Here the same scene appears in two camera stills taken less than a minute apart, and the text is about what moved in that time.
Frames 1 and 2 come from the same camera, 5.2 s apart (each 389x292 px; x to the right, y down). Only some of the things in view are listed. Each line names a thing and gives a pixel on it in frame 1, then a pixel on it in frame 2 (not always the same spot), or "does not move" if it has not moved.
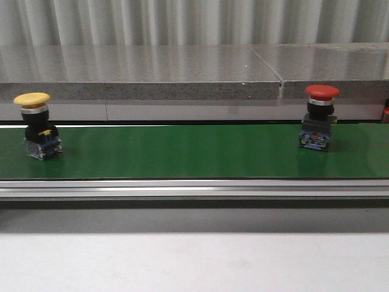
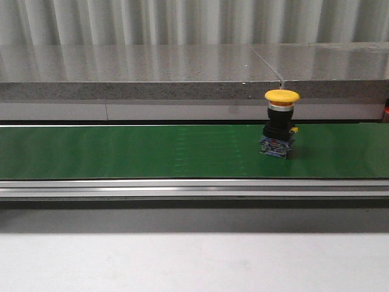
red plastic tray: x=385 y=116 does not move
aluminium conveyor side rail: x=95 y=188 does not move
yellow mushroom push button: x=41 y=140 -> x=278 y=132
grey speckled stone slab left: x=137 y=72 does not move
